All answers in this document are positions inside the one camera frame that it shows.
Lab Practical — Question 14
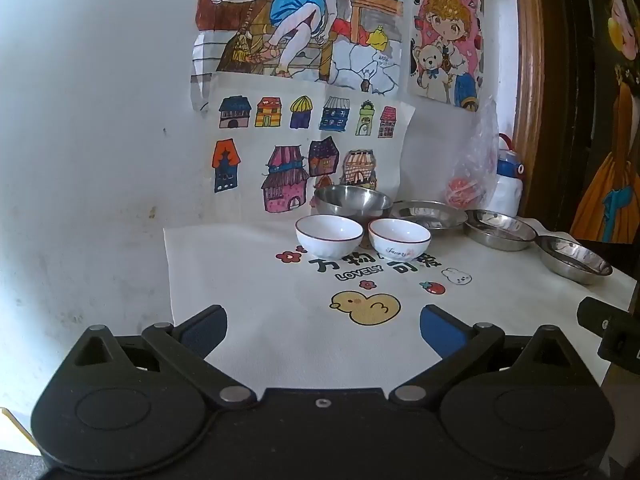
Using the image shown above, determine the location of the dark wall poster with figure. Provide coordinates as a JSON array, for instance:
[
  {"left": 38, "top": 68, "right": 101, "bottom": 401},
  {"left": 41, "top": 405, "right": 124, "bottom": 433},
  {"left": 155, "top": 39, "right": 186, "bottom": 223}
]
[{"left": 570, "top": 0, "right": 640, "bottom": 246}]

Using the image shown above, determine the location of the cartoon poster with teddy bear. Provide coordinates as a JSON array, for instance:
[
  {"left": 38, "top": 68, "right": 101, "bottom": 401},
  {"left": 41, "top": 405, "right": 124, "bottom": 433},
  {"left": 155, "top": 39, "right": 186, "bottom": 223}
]
[{"left": 407, "top": 0, "right": 486, "bottom": 113}]

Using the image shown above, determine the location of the white bottle with blue lid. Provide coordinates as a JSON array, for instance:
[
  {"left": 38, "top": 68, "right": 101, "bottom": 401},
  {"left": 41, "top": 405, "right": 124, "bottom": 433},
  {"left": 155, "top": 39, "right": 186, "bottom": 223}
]
[{"left": 495, "top": 133, "right": 526, "bottom": 218}]

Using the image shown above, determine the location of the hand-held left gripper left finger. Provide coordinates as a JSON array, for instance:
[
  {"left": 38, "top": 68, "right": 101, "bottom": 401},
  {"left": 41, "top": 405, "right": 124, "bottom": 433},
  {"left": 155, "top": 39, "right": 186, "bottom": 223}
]
[{"left": 64, "top": 304, "right": 258, "bottom": 407}]

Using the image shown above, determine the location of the coloured drawing of seated figure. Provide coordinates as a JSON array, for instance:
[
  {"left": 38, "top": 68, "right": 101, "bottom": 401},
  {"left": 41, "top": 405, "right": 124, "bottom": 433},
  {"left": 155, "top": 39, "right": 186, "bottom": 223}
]
[{"left": 189, "top": 0, "right": 406, "bottom": 113}]

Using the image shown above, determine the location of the brown wooden door frame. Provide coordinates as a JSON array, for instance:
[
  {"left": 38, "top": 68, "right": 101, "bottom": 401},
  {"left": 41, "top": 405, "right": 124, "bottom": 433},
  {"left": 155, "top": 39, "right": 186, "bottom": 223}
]
[{"left": 512, "top": 0, "right": 586, "bottom": 231}]

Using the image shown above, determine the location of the stainless steel plate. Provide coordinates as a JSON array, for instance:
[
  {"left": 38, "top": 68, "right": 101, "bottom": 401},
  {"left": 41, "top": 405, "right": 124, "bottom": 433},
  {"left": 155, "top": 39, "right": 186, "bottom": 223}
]
[
  {"left": 462, "top": 209, "right": 538, "bottom": 252},
  {"left": 390, "top": 201, "right": 468, "bottom": 231}
]

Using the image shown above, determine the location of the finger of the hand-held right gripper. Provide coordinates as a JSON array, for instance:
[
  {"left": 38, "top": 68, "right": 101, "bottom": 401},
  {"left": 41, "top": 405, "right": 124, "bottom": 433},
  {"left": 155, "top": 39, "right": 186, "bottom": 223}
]
[
  {"left": 576, "top": 297, "right": 640, "bottom": 343},
  {"left": 597, "top": 320, "right": 640, "bottom": 377}
]

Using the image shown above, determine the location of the white printed tablecloth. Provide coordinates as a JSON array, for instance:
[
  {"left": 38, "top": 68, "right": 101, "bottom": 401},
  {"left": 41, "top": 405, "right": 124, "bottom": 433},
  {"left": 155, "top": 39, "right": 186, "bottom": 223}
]
[{"left": 162, "top": 215, "right": 638, "bottom": 396}]

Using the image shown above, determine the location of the clear plastic bag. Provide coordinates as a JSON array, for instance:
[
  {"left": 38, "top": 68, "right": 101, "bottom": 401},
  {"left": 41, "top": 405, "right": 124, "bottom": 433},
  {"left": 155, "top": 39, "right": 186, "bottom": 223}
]
[{"left": 445, "top": 100, "right": 501, "bottom": 211}]

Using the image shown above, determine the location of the white bowl with red rim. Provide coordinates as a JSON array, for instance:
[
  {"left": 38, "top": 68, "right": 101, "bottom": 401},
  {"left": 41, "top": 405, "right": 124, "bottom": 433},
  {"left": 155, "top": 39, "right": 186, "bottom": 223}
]
[
  {"left": 295, "top": 215, "right": 364, "bottom": 258},
  {"left": 368, "top": 217, "right": 432, "bottom": 261}
]

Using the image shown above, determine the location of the coloured drawing of houses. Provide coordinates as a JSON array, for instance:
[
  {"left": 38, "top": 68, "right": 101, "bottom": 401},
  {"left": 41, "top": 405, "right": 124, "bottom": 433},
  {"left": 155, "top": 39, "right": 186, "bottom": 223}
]
[{"left": 202, "top": 72, "right": 416, "bottom": 226}]

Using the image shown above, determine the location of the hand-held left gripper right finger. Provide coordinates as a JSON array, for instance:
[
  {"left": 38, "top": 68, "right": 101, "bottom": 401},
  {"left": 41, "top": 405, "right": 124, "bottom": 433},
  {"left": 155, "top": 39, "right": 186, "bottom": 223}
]
[{"left": 389, "top": 304, "right": 581, "bottom": 406}]

